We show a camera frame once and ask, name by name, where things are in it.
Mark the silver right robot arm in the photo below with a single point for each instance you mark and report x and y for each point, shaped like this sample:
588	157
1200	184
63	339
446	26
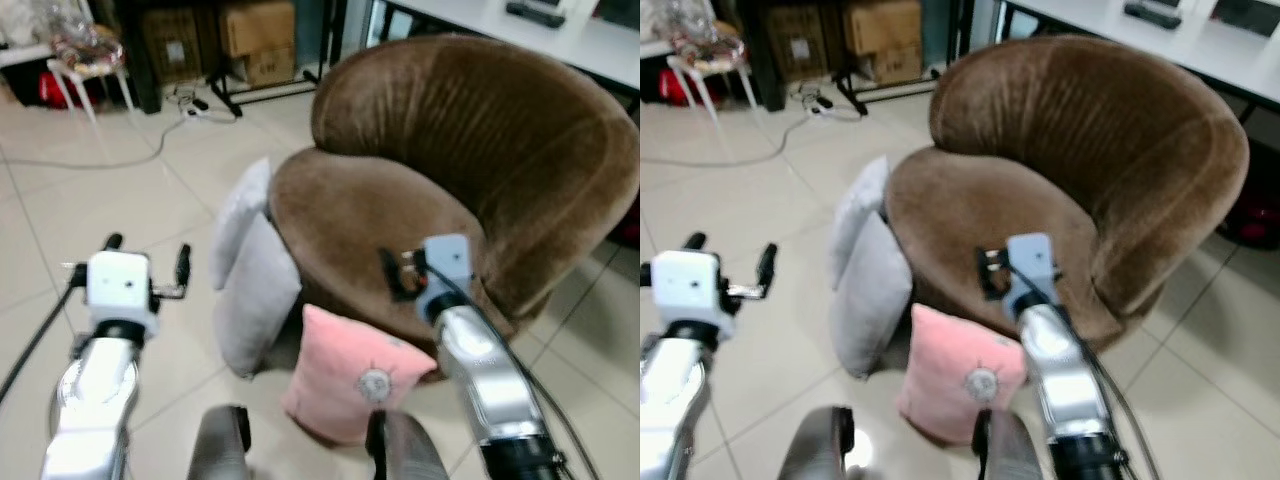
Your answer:
490	390
1070	390

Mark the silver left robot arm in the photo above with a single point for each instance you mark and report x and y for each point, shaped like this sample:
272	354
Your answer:
95	400
670	400

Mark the small pale grey pillow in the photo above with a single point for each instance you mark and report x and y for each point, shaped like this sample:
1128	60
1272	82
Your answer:
858	210
240	215

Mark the large grey pillow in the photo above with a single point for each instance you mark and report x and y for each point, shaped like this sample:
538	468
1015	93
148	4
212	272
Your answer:
255	300
870	300

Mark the pink square pillow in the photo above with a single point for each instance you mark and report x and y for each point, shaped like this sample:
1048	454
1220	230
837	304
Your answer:
335	370
945	370

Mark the red and black object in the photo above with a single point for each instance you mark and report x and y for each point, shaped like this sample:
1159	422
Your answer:
1255	215
628	225

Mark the brown velvet tub armchair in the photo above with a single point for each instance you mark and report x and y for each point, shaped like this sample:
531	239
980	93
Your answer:
440	150
1070	150

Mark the red bag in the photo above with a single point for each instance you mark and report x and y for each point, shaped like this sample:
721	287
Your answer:
62	90
685	88

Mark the white power strip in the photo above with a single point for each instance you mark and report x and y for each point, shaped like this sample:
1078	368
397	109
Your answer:
822	106
193	110

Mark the grey right robot leg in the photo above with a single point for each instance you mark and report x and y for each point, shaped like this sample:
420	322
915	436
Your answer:
1010	450
410	450

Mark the grey robot leg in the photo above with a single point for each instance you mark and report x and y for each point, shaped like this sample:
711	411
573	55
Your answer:
1010	450
815	445
220	445
410	450

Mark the grey left robot leg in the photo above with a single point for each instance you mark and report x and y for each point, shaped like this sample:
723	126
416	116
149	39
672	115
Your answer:
220	445
815	445

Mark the white stool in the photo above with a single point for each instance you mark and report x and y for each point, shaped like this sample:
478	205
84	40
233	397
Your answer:
88	72
712	70

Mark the clear plastic wrapped bundle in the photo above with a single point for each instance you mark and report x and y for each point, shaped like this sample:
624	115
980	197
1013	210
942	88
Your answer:
705	42
88	45

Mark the dark brown cardboard box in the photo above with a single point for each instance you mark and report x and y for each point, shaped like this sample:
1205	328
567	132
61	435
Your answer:
797	42
172	45

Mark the small light cardboard box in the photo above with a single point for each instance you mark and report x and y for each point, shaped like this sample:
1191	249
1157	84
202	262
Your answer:
895	66
270	68

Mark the long white desk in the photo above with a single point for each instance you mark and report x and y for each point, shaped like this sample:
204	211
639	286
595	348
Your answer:
1190	45
560	45

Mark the large light cardboard box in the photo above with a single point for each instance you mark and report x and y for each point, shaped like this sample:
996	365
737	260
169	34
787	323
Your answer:
880	28
255	28

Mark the black flat device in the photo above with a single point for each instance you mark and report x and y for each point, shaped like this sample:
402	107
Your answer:
535	14
1152	14

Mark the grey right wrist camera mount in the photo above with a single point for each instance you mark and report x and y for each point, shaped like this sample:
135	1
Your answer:
445	270
1030	268

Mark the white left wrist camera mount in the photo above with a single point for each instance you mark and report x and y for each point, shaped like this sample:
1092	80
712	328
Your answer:
120	285
685	285

